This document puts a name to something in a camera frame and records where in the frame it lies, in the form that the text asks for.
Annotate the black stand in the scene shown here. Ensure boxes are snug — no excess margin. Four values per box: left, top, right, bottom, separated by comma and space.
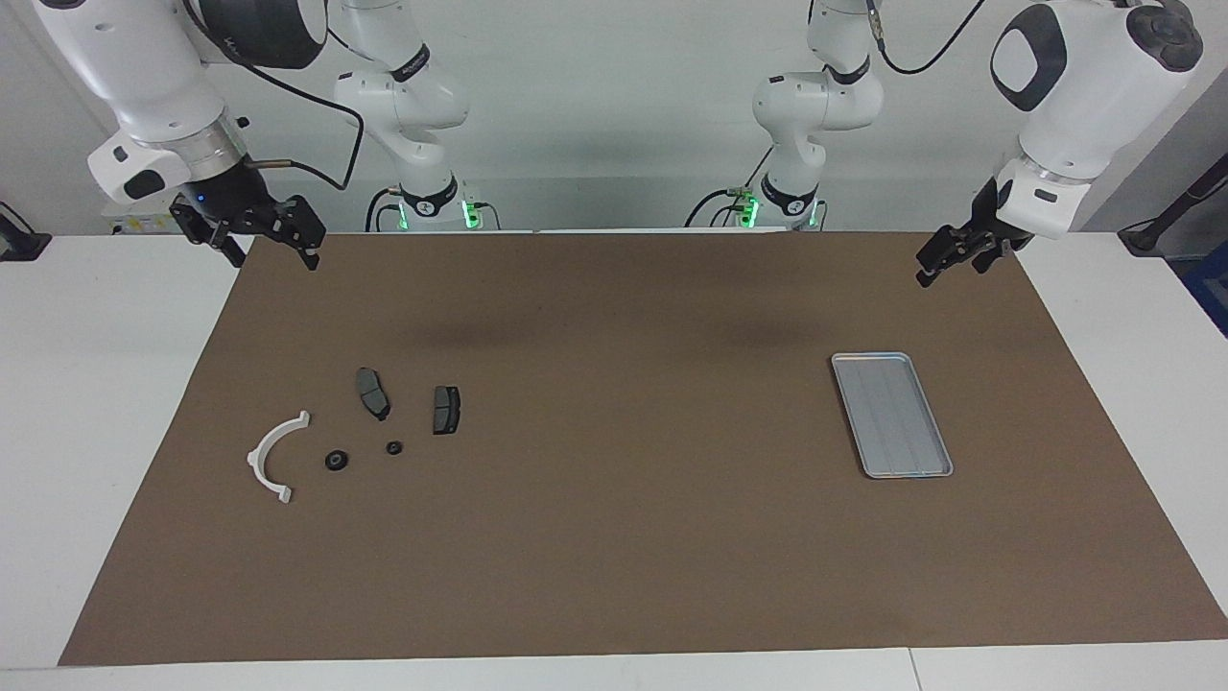
1118, 154, 1228, 255

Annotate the blue box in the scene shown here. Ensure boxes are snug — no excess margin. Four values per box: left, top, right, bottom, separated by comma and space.
1182, 240, 1228, 337

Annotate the long curved grey brake pad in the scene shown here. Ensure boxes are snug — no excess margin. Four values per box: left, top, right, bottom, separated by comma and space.
356, 368, 391, 422

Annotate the silver metal tray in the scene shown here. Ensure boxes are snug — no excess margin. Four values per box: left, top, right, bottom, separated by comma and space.
831, 351, 955, 480

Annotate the white semicircular bracket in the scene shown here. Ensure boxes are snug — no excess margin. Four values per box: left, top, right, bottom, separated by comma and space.
247, 411, 312, 505

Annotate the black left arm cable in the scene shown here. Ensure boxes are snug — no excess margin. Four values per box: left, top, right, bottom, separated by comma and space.
866, 0, 989, 76

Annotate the brown table mat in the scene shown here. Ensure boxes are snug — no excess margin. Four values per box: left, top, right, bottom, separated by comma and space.
58, 228, 1228, 667

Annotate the white power strip box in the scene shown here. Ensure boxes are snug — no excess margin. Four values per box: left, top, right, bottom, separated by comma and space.
108, 213, 190, 235

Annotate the black table clamp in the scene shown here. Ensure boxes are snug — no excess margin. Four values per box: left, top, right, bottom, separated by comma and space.
0, 200, 51, 262

